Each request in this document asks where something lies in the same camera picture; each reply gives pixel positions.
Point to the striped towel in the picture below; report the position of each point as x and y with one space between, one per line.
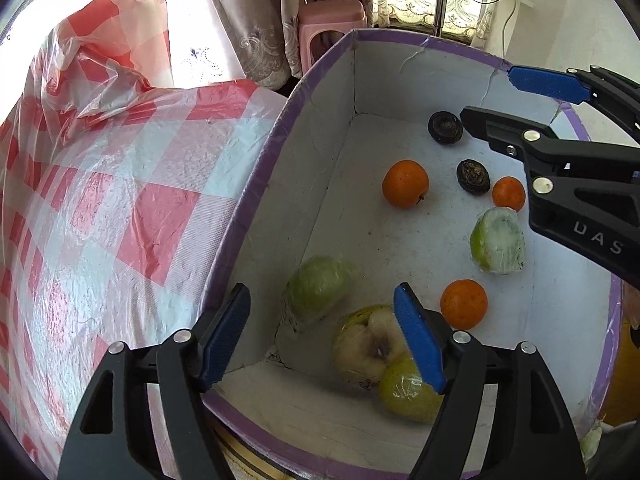
245 462

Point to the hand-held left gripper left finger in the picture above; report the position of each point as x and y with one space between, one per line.
225 335

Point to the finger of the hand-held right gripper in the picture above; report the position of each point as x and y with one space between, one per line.
490 125
545 82

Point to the green cut fruit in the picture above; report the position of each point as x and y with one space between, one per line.
497 242

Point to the pale yellow cut fruit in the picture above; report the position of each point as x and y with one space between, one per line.
367 345

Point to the dark brown water chestnut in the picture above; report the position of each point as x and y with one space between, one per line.
445 127
472 176

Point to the pink plastic stool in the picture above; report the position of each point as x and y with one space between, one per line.
330 15

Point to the grey embroidered curtain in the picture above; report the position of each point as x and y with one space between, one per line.
260 35

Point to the yellow-green fruit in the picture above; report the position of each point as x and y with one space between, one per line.
405 392

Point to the orange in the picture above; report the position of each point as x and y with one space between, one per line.
507 194
405 182
464 305

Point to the floral lace curtain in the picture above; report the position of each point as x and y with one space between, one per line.
415 0

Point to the red checked plastic tablecloth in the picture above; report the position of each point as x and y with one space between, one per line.
125 210

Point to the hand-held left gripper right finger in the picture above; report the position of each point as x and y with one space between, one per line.
420 345

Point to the purple-edged white cardboard box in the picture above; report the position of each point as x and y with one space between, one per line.
400 240

